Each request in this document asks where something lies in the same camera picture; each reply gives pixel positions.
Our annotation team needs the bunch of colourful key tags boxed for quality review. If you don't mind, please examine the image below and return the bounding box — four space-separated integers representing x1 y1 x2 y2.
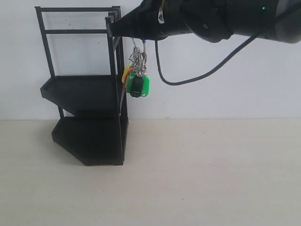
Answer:
121 38 150 98

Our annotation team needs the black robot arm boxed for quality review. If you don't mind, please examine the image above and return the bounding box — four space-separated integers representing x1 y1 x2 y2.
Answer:
110 0 301 44

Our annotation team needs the black two-tier metal rack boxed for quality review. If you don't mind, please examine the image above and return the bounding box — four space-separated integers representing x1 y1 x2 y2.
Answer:
35 6 129 166

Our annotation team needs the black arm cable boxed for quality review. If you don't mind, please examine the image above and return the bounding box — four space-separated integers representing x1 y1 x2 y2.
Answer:
154 0 301 86

